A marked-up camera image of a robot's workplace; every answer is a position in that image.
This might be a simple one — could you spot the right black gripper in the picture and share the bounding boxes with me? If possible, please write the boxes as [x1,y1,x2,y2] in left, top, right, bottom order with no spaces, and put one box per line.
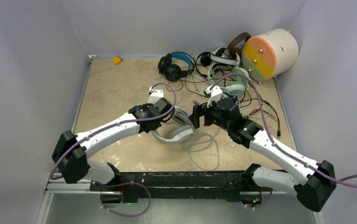
[189,101,231,132]

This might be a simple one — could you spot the white grey headphones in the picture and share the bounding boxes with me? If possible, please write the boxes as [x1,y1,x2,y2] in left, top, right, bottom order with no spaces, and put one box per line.
[151,106,194,144]

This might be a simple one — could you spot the grey white headphone cable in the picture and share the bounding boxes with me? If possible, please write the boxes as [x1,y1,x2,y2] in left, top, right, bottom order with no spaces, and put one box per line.
[182,126,221,172]

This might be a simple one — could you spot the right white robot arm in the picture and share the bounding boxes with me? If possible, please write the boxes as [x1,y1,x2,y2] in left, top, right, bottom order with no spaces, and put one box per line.
[189,99,336,212]

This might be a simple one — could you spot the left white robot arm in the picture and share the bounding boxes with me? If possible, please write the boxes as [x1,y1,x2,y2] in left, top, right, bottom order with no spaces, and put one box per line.
[50,98,175,191]

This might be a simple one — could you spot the black blue headphones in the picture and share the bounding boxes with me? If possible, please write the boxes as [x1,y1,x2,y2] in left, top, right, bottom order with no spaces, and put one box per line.
[157,51,195,81]

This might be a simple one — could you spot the mint green headphones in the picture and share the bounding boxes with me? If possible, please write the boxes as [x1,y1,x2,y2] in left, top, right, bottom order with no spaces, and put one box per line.
[207,63,250,96]

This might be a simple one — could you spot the small black on-ear headphones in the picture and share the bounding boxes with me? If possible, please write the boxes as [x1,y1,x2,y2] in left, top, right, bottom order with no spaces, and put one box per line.
[195,51,212,77]

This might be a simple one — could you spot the white black headphones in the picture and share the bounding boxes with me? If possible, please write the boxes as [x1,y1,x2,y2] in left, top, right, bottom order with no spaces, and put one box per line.
[210,47,240,66]

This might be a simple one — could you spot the brown headphones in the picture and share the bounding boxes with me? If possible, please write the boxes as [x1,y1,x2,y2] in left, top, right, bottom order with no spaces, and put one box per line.
[227,32,251,56]

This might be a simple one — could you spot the small yellow block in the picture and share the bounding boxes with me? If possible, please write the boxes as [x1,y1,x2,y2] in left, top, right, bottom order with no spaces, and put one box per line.
[112,56,123,65]

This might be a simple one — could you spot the round pastel drawer cabinet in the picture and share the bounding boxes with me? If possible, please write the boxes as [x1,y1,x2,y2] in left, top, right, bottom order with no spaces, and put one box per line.
[242,28,299,82]

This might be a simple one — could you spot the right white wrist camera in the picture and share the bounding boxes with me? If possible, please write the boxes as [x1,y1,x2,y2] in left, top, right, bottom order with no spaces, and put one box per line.
[204,85,224,108]

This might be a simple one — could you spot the dark brown headphone cable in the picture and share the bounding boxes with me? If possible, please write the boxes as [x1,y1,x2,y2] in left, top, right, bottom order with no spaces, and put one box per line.
[178,71,281,138]

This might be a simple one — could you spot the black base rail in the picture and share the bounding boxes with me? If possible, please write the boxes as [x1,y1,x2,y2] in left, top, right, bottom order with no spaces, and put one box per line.
[43,164,316,205]

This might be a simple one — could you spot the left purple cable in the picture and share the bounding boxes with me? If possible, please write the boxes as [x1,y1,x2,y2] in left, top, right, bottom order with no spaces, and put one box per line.
[49,82,153,217]

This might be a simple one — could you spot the purple cable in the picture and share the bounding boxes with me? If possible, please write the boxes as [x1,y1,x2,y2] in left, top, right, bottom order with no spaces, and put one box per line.
[207,73,357,211]
[49,82,153,217]

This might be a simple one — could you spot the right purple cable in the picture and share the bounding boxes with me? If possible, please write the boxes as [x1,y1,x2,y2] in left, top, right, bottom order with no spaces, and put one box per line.
[207,73,357,211]

